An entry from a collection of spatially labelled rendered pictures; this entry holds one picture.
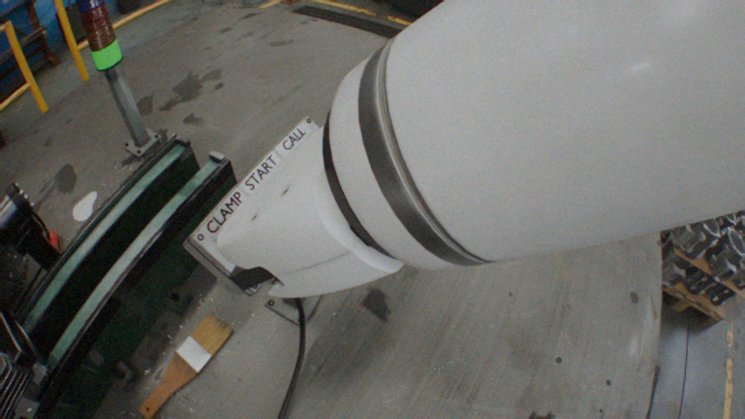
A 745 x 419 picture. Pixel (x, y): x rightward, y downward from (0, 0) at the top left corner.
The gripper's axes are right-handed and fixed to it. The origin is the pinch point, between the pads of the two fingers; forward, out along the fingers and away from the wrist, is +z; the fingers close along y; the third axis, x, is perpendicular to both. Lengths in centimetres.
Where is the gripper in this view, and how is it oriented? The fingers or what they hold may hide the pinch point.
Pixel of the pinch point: (260, 230)
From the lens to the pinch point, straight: 26.0
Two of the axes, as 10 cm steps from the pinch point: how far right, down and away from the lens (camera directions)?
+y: -4.3, 6.9, -5.8
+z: -6.4, 2.2, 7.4
